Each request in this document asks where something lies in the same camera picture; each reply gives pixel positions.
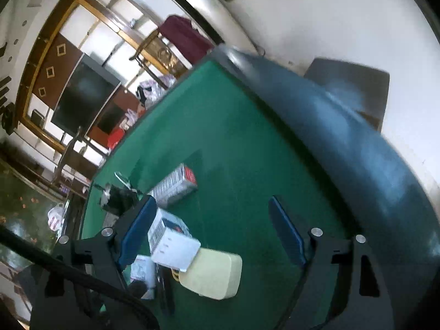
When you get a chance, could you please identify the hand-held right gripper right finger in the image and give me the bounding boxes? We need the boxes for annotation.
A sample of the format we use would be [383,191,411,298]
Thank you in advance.
[268,195,396,330]

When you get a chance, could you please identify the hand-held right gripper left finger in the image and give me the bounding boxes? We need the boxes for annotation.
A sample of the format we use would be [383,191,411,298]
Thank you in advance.
[30,194,160,330]

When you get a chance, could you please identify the cream box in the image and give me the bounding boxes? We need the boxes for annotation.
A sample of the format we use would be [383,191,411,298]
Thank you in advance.
[179,247,243,300]

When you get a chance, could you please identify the white box with barcode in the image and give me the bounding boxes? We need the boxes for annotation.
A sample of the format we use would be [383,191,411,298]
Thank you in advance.
[150,230,202,272]

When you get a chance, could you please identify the clear plastic piece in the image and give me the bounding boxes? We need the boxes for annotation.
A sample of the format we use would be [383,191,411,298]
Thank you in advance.
[113,171,133,189]

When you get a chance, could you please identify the dark box with red end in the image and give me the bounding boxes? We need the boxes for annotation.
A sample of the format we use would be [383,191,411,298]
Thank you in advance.
[148,163,199,208]

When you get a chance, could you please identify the black bar with yellow end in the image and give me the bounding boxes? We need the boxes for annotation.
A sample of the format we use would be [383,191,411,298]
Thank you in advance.
[156,266,176,317]

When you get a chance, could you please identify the white plastic bag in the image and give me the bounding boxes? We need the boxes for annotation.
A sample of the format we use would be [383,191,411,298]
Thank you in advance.
[47,203,66,231]

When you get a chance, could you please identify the red bag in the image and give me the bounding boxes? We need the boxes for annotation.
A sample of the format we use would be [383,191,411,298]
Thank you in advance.
[106,127,126,150]

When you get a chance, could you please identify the dark wooden chair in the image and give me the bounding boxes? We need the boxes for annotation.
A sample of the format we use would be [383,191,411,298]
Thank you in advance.
[51,125,107,196]

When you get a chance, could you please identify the brown wooden cabinet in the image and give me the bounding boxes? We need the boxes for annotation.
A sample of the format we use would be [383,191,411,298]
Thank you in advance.
[86,86,145,145]

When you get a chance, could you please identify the printed plastic bags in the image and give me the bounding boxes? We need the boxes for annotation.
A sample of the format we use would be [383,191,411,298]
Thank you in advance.
[136,74,177,102]

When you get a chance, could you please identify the black television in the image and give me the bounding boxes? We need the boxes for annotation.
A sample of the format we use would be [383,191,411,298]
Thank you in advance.
[51,53,122,136]

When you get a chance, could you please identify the grey chair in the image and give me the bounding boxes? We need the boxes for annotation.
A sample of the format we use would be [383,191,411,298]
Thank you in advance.
[303,58,391,133]

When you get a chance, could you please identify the wooden chair with garment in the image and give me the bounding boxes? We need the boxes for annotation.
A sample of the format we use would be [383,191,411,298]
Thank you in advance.
[129,29,193,79]

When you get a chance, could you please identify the brown panel with diamonds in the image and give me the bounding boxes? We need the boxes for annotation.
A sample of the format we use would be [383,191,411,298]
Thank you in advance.
[32,32,85,107]

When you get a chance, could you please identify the maroon garment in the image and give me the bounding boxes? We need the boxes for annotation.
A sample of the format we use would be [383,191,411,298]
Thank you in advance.
[159,15,215,66]

